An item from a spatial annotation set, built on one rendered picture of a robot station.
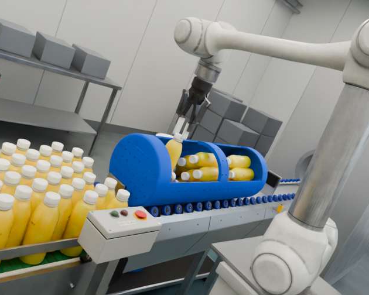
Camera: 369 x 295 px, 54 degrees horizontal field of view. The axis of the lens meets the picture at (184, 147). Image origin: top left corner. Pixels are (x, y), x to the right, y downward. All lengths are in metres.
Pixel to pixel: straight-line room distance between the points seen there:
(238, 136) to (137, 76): 1.71
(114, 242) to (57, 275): 0.22
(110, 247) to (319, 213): 0.55
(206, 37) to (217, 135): 3.91
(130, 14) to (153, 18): 0.37
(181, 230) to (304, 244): 0.76
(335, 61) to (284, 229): 0.51
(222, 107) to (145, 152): 3.74
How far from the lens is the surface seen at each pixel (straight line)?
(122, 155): 1.45
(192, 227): 1.71
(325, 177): 0.98
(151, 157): 1.34
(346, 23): 6.89
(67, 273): 1.16
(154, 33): 5.34
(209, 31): 1.18
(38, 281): 1.12
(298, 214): 1.01
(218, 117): 5.06
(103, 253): 1.00
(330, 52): 1.18
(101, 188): 1.16
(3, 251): 1.02
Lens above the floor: 1.59
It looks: 14 degrees down
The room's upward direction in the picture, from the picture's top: 24 degrees clockwise
